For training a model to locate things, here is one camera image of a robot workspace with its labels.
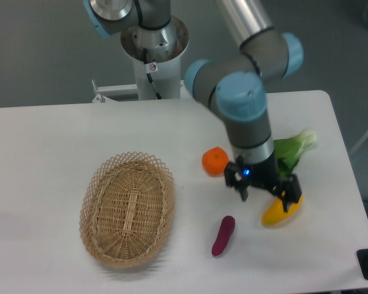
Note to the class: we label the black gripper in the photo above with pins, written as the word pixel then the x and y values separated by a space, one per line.
pixel 275 175

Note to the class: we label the purple sweet potato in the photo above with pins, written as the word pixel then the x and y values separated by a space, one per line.
pixel 224 234

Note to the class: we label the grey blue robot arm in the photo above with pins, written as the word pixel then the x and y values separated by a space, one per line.
pixel 234 91

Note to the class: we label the yellow mango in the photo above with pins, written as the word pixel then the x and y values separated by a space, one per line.
pixel 276 214

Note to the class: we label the green bok choy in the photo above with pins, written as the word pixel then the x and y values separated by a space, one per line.
pixel 288 151

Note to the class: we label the orange tangerine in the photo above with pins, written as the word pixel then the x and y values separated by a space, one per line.
pixel 214 161

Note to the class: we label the woven wicker basket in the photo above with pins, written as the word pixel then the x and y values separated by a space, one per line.
pixel 128 210

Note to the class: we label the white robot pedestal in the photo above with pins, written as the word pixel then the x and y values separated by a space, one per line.
pixel 156 58

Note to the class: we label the white metal base frame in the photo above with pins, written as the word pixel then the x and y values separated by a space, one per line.
pixel 117 93

